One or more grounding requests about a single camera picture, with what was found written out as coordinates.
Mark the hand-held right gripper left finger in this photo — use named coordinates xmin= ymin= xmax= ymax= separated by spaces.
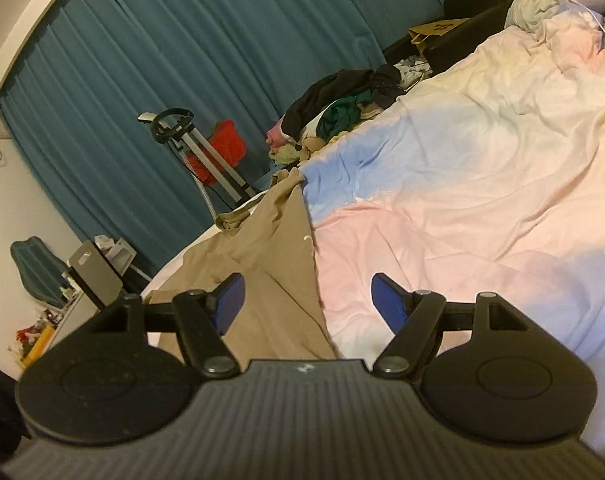
xmin=85 ymin=273 xmax=246 ymax=380

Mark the white patterned cloth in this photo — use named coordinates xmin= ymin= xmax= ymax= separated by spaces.
xmin=393 ymin=57 xmax=434 ymax=84

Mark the garment steamer stand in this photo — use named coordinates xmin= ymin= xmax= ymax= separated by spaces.
xmin=138 ymin=107 xmax=258 ymax=222

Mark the black garment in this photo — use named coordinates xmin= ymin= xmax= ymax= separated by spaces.
xmin=282 ymin=63 xmax=409 ymax=137

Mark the yellow box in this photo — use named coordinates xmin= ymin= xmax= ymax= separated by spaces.
xmin=19 ymin=324 xmax=59 ymax=362

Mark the white dresser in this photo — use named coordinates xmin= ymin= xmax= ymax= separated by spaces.
xmin=20 ymin=287 xmax=109 ymax=370

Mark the pink garment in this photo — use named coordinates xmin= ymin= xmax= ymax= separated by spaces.
xmin=266 ymin=115 xmax=294 ymax=149

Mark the brown paper bag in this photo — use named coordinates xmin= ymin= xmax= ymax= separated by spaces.
xmin=407 ymin=18 xmax=471 ymax=54

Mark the grey chair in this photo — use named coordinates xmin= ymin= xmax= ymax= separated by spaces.
xmin=67 ymin=240 xmax=124 ymax=312

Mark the wavy teal mirror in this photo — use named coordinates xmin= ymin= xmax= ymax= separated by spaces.
xmin=10 ymin=235 xmax=69 ymax=309

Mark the white side table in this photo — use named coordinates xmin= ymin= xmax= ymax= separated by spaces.
xmin=94 ymin=233 xmax=152 ymax=284

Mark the pale yellow cloth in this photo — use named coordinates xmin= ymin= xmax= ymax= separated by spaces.
xmin=269 ymin=132 xmax=354 ymax=166

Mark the pastel tie-dye blanket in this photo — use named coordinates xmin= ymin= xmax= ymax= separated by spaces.
xmin=142 ymin=0 xmax=605 ymax=467

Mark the green garment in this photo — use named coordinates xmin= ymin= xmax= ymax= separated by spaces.
xmin=315 ymin=90 xmax=376 ymax=139

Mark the red cloth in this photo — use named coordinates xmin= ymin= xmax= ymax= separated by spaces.
xmin=187 ymin=119 xmax=248 ymax=186

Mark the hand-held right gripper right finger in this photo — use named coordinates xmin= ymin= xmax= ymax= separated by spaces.
xmin=371 ymin=273 xmax=533 ymax=380

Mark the tan shirt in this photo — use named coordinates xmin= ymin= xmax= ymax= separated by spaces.
xmin=150 ymin=167 xmax=341 ymax=362

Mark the teal curtain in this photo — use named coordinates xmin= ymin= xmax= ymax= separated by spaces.
xmin=0 ymin=0 xmax=449 ymax=267

